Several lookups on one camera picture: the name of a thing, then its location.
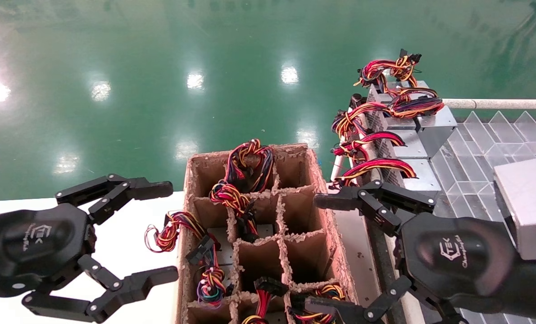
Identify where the white horizontal rail tube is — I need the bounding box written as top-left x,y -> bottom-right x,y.
443,98 -> 536,111

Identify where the power supply with coiled cables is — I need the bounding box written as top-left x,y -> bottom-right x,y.
291,283 -> 346,324

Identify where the silver power supply with cables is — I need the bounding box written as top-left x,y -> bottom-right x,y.
329,157 -> 442,201
354,49 -> 431,106
332,130 -> 429,162
369,88 -> 458,158

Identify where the orange black cable bundle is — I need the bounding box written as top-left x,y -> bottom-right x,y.
332,102 -> 388,139

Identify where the brown cardboard divider box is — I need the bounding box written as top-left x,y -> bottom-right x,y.
176,143 -> 363,324

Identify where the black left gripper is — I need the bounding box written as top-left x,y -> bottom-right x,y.
0,174 -> 179,324

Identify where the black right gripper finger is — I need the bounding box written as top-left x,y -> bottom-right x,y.
305,275 -> 431,324

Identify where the clear ridged plastic sheet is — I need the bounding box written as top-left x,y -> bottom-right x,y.
430,110 -> 536,324

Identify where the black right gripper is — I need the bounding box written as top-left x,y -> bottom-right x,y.
314,180 -> 536,315

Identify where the power supply with red cables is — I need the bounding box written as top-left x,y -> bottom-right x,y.
242,277 -> 290,324

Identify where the power supply with looped cables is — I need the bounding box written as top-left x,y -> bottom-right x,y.
209,139 -> 275,243

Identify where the power supply with purple-tied cables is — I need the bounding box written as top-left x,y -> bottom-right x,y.
144,211 -> 238,309

